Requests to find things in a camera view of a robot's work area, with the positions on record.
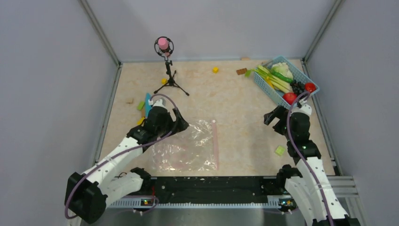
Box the green chili pepper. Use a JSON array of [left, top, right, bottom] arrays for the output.
[[271, 71, 293, 83]]

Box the red pepper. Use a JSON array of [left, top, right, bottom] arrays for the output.
[[304, 82, 317, 93]]

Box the yellow banana pepper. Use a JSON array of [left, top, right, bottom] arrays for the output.
[[265, 76, 274, 89]]

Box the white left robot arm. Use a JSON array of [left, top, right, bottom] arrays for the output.
[[64, 94, 189, 224]]

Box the clear zip top bag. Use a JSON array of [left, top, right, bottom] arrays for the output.
[[149, 119, 219, 172]]

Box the white cauliflower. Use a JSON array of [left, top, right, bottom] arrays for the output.
[[271, 62, 294, 79]]

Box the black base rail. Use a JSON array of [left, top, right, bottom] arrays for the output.
[[121, 176, 308, 205]]

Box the pink microphone on tripod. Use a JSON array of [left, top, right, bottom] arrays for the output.
[[153, 36, 190, 96]]

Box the light green lego brick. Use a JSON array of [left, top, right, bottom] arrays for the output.
[[275, 145, 286, 156]]

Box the red tomato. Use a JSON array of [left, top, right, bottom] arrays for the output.
[[282, 92, 297, 105]]

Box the black grape bunch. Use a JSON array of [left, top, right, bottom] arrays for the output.
[[290, 80, 305, 96]]

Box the light blue plastic basket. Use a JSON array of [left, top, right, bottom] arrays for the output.
[[245, 56, 320, 109]]

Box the brown brick block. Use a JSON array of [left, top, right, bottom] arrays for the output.
[[236, 68, 247, 75]]

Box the green block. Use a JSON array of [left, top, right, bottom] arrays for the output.
[[136, 101, 145, 111]]

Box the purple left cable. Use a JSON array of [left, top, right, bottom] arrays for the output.
[[64, 93, 179, 220]]

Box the yellow block near tool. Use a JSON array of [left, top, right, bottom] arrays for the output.
[[137, 117, 145, 125]]

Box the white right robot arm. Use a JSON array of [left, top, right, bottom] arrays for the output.
[[264, 105, 360, 226]]

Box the teal silicone tool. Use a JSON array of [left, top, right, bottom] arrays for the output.
[[145, 93, 152, 118]]

